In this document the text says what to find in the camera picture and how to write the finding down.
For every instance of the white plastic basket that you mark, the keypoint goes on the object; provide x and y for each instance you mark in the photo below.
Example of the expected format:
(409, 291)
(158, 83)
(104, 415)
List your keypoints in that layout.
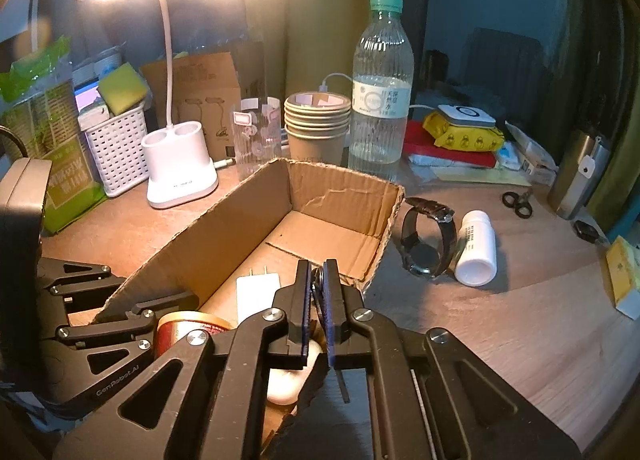
(117, 155)

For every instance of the brown printed carton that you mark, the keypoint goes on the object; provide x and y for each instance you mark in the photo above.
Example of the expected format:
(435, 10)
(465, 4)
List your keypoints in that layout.
(205, 85)

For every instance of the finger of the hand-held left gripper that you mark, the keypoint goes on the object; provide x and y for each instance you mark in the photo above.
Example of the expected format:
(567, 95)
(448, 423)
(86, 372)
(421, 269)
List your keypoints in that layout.
(100, 332)
(95, 280)

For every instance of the white charger plug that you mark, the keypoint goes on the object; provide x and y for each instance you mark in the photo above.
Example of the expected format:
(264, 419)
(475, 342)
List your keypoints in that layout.
(255, 295)

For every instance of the white power bank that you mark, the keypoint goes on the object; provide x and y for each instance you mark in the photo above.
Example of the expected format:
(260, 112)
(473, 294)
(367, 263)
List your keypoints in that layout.
(467, 115)

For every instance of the dark chair backrest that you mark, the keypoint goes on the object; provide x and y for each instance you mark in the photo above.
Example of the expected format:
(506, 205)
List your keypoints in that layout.
(500, 55)

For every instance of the stack of paper cups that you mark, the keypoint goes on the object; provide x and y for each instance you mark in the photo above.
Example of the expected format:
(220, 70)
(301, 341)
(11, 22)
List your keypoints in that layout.
(315, 140)

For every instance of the black wristwatch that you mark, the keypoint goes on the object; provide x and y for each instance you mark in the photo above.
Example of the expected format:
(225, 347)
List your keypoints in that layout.
(425, 207)

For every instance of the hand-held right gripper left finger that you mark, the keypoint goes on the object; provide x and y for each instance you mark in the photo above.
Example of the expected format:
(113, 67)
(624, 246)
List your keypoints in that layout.
(302, 300)

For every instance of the yellow tissue pack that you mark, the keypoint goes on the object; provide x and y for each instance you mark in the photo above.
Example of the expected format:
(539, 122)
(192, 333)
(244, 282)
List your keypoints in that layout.
(465, 140)

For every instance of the red book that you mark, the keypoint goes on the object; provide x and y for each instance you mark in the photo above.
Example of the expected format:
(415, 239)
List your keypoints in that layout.
(417, 137)

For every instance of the clear water bottle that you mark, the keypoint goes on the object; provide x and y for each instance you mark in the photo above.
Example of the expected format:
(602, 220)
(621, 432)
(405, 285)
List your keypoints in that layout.
(380, 130)

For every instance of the clear glass with stickers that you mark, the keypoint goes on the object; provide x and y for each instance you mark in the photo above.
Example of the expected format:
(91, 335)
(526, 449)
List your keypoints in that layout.
(255, 140)

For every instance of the yellow green sponge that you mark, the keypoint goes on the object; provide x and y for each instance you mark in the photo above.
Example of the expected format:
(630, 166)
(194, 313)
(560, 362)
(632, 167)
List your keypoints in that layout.
(122, 90)

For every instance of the black scissors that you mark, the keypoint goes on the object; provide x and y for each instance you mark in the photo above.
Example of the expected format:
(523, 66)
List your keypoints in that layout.
(522, 210)

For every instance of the green snack bag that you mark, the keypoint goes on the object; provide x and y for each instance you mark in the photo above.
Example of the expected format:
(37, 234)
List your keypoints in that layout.
(65, 180)

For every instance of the small blue white box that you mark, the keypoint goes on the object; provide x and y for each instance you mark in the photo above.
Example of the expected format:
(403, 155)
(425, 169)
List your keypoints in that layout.
(90, 97)

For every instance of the red and gold tin can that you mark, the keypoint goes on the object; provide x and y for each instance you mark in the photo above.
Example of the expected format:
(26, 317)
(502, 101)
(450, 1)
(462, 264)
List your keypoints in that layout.
(185, 321)

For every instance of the cardboard box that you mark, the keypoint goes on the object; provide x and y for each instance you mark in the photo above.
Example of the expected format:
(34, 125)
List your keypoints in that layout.
(325, 200)

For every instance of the white pill bottle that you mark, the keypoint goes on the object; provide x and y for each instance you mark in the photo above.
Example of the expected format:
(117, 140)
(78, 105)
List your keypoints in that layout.
(475, 250)

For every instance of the white earbuds case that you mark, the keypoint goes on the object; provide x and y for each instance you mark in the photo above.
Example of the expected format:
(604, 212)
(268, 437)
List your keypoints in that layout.
(282, 385)

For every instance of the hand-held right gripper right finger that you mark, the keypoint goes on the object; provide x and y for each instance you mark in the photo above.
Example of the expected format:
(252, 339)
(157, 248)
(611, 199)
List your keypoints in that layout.
(330, 300)

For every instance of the white desk lamp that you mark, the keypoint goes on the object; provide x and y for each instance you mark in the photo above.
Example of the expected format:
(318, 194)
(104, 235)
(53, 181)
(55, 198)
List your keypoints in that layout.
(180, 175)

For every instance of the white wipes packet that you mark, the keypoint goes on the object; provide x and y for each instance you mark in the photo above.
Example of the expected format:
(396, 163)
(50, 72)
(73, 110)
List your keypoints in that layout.
(511, 154)

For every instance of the steel thermos flask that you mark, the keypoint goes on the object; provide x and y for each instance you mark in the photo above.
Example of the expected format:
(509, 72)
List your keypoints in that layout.
(575, 180)

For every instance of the yellow tissue box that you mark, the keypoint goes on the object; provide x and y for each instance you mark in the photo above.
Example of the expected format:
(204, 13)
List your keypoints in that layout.
(622, 275)

